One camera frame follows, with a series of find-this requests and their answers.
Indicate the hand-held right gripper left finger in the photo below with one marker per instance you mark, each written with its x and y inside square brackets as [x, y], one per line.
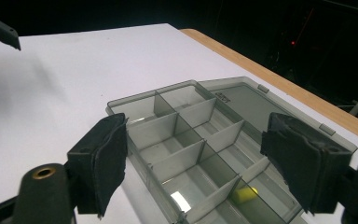
[96, 165]

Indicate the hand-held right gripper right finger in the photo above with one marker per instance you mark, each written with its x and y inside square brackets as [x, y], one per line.
[307, 161]

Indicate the yellow foam earplugs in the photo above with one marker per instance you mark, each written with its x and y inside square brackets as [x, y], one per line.
[244, 196]

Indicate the grey transparent compartment box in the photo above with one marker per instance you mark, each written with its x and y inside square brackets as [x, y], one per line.
[183, 149]

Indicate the white table board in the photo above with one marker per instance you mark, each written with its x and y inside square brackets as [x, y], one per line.
[74, 77]

